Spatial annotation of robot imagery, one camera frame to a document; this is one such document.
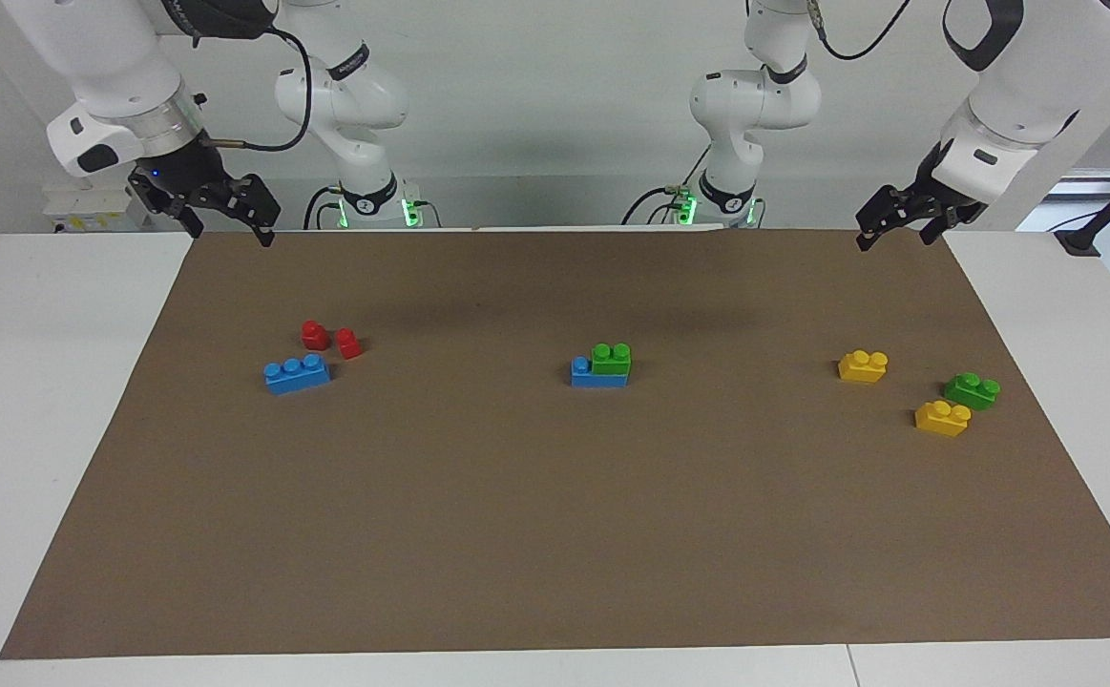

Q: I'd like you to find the black base cable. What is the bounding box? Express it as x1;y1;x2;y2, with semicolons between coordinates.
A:
303;185;344;231
620;143;714;227

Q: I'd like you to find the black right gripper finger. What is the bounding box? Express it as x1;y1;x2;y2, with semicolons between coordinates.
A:
160;196;205;240
220;175;282;248

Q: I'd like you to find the white wall socket box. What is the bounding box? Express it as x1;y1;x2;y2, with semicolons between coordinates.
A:
43;185;133;234

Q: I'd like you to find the yellow two-stud toy brick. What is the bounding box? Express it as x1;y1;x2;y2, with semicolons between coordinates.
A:
914;401;974;440
837;350;890;385

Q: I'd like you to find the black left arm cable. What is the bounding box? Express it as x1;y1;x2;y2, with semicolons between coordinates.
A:
806;0;914;62

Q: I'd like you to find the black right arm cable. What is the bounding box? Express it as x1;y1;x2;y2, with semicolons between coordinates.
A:
199;27;314;155

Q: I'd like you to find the black camera stand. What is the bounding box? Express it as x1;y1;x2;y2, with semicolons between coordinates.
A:
1055;151;1110;258

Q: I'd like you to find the blue three-stud toy brick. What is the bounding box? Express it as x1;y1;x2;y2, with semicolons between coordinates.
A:
263;354;334;397
570;356;630;389

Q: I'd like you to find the brown table mat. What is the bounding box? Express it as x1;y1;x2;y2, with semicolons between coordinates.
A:
0;229;1110;661

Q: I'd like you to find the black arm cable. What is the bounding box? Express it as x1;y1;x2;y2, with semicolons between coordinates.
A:
199;27;314;155
806;0;914;62

